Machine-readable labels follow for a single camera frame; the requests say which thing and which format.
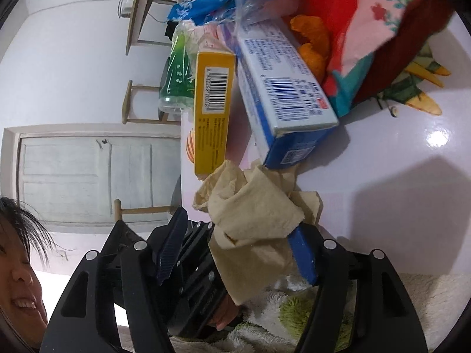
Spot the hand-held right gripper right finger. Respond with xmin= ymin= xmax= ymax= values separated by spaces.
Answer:
xmin=289 ymin=224 xmax=428 ymax=353

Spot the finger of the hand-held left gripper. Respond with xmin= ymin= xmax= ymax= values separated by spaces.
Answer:
xmin=101 ymin=221 xmax=148 ymax=258
xmin=186 ymin=221 xmax=215 ymax=254

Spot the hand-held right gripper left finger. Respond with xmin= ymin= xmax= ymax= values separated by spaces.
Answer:
xmin=39 ymin=207 xmax=189 ymax=353

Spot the beige cloth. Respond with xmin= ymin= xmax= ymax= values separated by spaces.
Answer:
xmin=193 ymin=160 xmax=321 ymax=306

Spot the blue white toothpaste box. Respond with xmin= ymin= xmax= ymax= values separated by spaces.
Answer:
xmin=217 ymin=18 xmax=340 ymax=170

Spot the person's left hand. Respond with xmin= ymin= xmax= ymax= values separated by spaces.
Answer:
xmin=211 ymin=294 xmax=241 ymax=332

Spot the wooden chair with dark seat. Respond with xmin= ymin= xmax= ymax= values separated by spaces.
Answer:
xmin=114 ymin=199 xmax=177 ymax=221
xmin=121 ymin=80 xmax=181 ymax=125

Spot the fluffy white green clothing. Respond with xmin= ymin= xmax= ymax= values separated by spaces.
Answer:
xmin=121 ymin=272 xmax=457 ymax=353

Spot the white door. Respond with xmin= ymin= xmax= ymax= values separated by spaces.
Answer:
xmin=0 ymin=124 xmax=183 ymax=234

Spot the person's head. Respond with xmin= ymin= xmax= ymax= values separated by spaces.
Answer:
xmin=0 ymin=196 xmax=56 ymax=350

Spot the yellow cardboard box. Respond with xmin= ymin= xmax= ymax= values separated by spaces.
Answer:
xmin=193 ymin=51 xmax=237 ymax=178

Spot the green bottle in plastic wrap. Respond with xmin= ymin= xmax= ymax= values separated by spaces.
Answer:
xmin=157 ymin=20 xmax=197 ymax=116

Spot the orange peel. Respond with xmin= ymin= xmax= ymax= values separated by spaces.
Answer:
xmin=290 ymin=15 xmax=331 ymax=83

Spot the wooden side table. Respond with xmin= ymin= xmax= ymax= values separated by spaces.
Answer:
xmin=114 ymin=0 xmax=195 ymax=56

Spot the blue plastic wrapper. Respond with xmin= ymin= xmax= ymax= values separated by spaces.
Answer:
xmin=167 ymin=0 xmax=243 ymax=26

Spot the red snack bag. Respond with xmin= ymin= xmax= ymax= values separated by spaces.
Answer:
xmin=291 ymin=0 xmax=455 ymax=117

